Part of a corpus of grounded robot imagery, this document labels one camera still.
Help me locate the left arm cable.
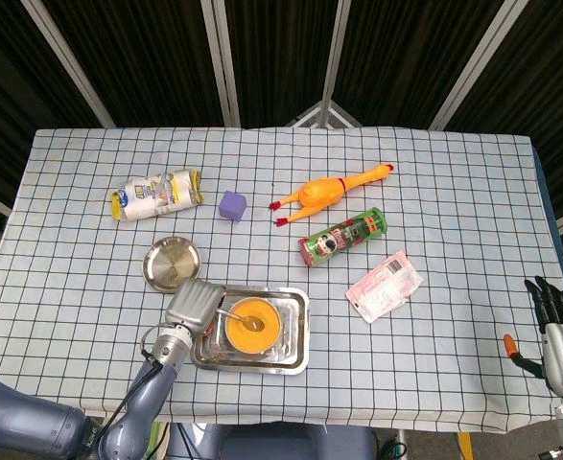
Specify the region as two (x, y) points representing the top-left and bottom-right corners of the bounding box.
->
(99, 325), (167, 442)

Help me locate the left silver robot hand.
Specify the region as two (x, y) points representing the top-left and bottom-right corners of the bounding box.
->
(165, 279), (227, 334)

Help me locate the metal spoon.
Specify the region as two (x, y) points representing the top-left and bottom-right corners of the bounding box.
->
(216, 308), (267, 333)

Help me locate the rectangular steel tray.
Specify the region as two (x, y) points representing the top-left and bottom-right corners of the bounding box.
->
(190, 286), (311, 377)

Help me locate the purple foam cube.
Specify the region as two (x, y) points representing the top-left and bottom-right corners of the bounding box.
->
(218, 190), (248, 224)

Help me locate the black room divider panel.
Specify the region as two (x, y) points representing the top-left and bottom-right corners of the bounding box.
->
(201, 0), (352, 129)
(21, 0), (242, 129)
(429, 0), (563, 236)
(0, 0), (117, 221)
(318, 0), (531, 130)

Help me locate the yellow rubber chicken toy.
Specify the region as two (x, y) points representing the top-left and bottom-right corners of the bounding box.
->
(268, 162), (396, 228)

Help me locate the pink white plastic packet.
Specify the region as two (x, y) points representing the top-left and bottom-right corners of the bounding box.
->
(345, 250), (425, 325)

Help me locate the blue checkered tablecloth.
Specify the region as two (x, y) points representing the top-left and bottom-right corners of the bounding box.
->
(0, 126), (563, 435)

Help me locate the white yellow snack bag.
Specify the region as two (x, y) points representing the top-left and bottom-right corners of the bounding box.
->
(110, 168), (204, 221)

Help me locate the green Pringles can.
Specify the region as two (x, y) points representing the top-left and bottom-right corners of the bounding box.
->
(298, 206), (388, 268)

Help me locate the white bowl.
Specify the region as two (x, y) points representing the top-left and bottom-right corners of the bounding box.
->
(224, 296), (283, 353)

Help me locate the round steel plate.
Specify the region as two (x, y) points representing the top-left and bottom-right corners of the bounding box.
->
(142, 235), (202, 293)

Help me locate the green cable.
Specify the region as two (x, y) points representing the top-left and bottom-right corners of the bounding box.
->
(379, 443), (410, 460)

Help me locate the white divider support foot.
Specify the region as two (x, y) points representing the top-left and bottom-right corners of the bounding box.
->
(288, 99), (363, 129)

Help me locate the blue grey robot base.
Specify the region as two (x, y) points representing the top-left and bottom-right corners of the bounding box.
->
(165, 422), (376, 460)

